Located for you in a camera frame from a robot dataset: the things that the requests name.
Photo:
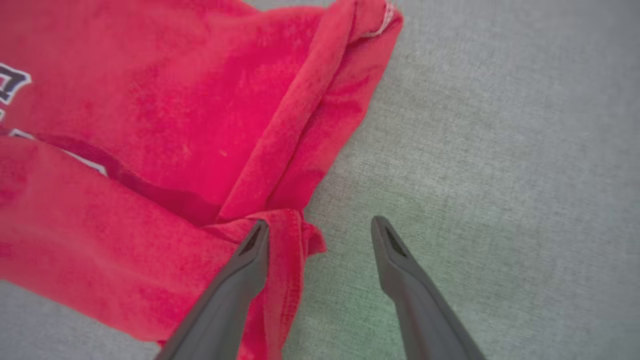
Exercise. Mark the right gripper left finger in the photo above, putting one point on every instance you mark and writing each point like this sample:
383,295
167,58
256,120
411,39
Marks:
225,305

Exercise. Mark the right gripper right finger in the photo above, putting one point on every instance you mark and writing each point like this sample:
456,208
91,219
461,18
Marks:
425,315

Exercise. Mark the red basketball jersey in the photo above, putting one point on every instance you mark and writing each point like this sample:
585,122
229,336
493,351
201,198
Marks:
150,125

